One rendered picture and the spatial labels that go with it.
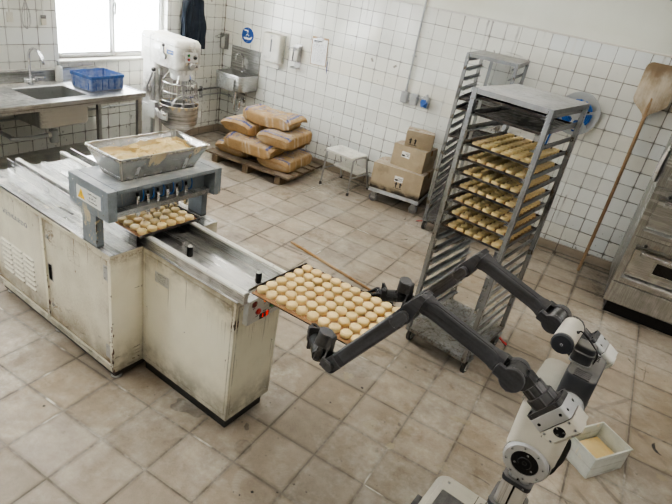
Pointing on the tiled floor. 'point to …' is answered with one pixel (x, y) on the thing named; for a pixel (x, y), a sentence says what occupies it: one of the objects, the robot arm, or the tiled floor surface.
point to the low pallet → (261, 166)
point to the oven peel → (655, 84)
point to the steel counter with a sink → (56, 107)
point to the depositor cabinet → (74, 272)
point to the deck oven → (646, 259)
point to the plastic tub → (597, 450)
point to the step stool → (347, 163)
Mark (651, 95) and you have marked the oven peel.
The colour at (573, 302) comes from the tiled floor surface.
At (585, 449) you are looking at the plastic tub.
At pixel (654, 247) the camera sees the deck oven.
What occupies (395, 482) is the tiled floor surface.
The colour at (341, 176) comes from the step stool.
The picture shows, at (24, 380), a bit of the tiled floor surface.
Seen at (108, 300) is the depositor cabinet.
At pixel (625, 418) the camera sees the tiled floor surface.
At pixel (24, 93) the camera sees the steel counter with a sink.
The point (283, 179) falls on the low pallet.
